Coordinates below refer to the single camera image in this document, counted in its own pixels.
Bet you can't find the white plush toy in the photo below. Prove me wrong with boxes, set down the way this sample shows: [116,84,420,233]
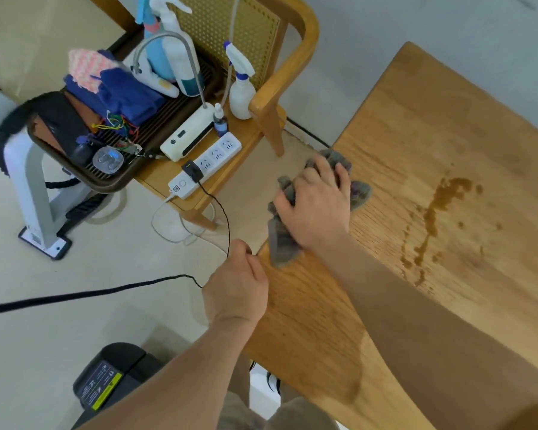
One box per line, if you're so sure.
[123,57,180,99]

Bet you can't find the black rectangular device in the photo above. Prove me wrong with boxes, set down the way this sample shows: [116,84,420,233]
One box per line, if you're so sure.
[38,91,95,168]

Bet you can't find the blue cloth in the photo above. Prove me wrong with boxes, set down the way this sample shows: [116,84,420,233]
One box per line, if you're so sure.
[63,50,167,127]

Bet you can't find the clear hose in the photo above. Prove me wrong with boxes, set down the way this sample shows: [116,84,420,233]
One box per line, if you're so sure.
[219,0,243,108]

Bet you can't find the small white spray bottle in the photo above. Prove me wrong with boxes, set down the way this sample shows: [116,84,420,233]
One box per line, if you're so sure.
[223,41,257,121]

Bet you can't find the white water pump dispenser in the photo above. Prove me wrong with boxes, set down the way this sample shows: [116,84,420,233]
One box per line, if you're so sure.
[132,30,216,162]

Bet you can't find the person's right hand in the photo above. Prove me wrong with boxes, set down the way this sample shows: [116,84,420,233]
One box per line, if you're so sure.
[273,154,353,254]

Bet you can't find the dark brown tray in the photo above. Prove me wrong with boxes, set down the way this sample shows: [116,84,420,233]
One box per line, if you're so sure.
[26,29,216,195]

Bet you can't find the wooden table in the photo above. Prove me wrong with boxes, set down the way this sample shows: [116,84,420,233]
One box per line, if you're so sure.
[244,41,538,430]

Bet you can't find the large white spray bottle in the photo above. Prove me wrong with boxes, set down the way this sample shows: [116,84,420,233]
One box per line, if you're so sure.
[148,0,205,98]

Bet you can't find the person's right shoe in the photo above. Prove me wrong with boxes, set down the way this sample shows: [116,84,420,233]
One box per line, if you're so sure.
[264,371,282,397]

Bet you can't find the wooden rattan chair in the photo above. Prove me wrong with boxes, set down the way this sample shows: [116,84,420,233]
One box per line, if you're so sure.
[85,0,320,231]

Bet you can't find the white power cable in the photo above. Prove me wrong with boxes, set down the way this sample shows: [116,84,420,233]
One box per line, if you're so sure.
[151,194,230,258]

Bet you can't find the person's left forearm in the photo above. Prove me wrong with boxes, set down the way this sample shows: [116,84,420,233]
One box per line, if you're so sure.
[78,315,256,430]

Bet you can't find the pink cloth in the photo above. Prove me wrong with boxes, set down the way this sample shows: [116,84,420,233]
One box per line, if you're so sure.
[68,48,120,94]

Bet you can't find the black charger plug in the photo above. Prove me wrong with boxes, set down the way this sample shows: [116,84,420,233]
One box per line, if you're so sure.
[181,159,205,183]

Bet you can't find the person's right forearm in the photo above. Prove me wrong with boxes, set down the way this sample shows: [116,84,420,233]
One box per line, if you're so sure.
[313,232,538,430]

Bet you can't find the coloured wires circuit board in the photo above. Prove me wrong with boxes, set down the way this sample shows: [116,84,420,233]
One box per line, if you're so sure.
[91,111,144,157]

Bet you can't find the grey striped cleaning cloth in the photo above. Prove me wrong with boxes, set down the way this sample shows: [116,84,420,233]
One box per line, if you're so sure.
[267,148,373,267]

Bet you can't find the person's left hand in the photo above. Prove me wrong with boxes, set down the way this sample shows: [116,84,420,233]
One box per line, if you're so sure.
[201,239,270,327]

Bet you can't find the white power strip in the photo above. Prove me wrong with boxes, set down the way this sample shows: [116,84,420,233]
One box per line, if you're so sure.
[167,131,243,201]

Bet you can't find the small blue bottle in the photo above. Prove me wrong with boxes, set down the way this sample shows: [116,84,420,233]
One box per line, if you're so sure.
[213,102,230,137]

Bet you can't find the clear round case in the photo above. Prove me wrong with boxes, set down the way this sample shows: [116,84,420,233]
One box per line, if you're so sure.
[91,146,125,175]

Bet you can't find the black treadmill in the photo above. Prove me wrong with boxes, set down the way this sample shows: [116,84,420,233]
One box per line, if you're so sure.
[71,342,167,430]

